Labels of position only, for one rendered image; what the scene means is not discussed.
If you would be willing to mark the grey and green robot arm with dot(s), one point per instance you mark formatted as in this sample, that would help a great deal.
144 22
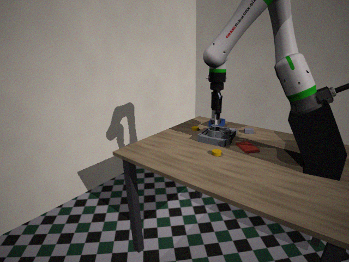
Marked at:
290 65

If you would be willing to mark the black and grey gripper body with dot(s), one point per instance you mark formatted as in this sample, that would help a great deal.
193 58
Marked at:
217 88

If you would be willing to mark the grey metal gear case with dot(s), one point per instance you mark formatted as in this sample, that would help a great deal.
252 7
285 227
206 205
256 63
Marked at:
220 136

